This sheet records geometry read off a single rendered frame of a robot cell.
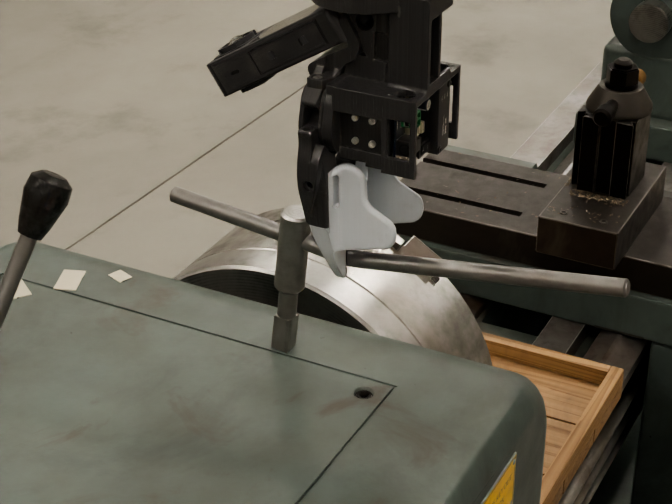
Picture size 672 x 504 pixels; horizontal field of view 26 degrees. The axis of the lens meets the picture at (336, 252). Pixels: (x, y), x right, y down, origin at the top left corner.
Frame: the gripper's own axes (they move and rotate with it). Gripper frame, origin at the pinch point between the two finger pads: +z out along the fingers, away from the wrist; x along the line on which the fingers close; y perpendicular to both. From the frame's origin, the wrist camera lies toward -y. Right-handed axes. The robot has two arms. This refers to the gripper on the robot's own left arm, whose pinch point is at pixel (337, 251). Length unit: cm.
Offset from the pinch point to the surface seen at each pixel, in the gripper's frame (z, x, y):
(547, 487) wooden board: 44, 36, 5
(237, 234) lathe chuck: 12.8, 19.3, -19.8
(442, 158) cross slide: 37, 90, -30
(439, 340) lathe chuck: 17.3, 17.8, 0.5
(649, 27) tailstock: 27, 124, -12
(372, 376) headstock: 9.2, -0.4, 3.0
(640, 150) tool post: 27, 84, -1
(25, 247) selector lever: -1.0, -10.6, -18.4
